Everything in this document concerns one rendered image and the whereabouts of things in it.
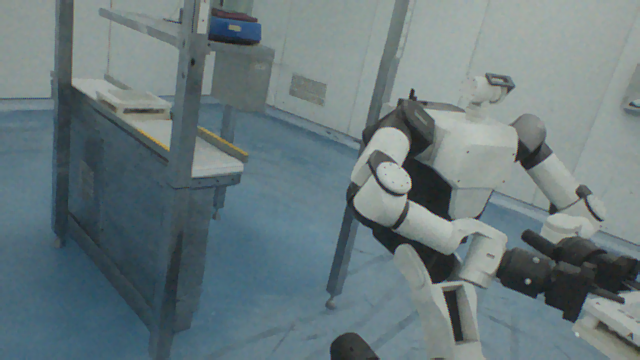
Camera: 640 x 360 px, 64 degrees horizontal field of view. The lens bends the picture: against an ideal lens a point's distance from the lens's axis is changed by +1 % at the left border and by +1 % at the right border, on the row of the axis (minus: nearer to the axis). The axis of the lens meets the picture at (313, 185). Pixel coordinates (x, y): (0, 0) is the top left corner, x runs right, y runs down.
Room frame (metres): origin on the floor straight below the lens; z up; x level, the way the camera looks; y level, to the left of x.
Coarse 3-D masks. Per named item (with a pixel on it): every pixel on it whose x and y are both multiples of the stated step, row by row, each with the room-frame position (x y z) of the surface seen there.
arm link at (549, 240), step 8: (528, 232) 1.15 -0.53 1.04; (544, 232) 1.15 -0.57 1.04; (552, 232) 1.13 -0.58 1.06; (528, 240) 1.13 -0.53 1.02; (536, 240) 1.12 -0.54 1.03; (544, 240) 1.11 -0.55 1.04; (552, 240) 1.12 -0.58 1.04; (560, 240) 1.11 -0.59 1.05; (568, 240) 1.09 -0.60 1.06; (576, 240) 1.08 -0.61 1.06; (536, 248) 1.11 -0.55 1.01; (544, 248) 1.09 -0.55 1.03; (552, 248) 1.07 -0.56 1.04; (560, 248) 1.08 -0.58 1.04; (568, 248) 1.07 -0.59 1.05; (552, 256) 1.07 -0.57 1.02; (560, 256) 1.07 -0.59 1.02; (552, 264) 1.12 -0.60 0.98
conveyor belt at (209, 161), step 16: (80, 80) 2.59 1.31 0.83; (96, 80) 2.67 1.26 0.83; (96, 96) 2.33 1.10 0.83; (144, 128) 2.00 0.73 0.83; (160, 128) 2.04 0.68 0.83; (208, 144) 1.96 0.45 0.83; (208, 160) 1.77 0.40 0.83; (224, 160) 1.81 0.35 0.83; (192, 176) 1.66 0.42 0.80; (208, 176) 1.71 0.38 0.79
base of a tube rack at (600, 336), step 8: (576, 320) 0.85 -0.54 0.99; (576, 328) 0.84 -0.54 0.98; (584, 328) 0.83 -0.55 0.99; (600, 328) 0.84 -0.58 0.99; (584, 336) 0.83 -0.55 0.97; (592, 336) 0.82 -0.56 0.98; (600, 336) 0.81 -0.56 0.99; (608, 336) 0.82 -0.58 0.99; (592, 344) 0.81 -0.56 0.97; (600, 344) 0.80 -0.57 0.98; (608, 344) 0.79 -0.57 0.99; (616, 344) 0.79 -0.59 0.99; (624, 344) 0.80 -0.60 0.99; (608, 352) 0.79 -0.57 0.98; (616, 352) 0.78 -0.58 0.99; (624, 352) 0.77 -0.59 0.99; (632, 352) 0.78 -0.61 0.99
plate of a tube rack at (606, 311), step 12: (588, 300) 0.85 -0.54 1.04; (600, 300) 0.86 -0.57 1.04; (636, 300) 0.89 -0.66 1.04; (588, 312) 0.84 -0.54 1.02; (600, 312) 0.82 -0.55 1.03; (612, 312) 0.82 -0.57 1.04; (612, 324) 0.80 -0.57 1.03; (624, 324) 0.79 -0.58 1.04; (636, 324) 0.80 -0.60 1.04; (624, 336) 0.78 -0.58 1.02; (636, 336) 0.76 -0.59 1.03
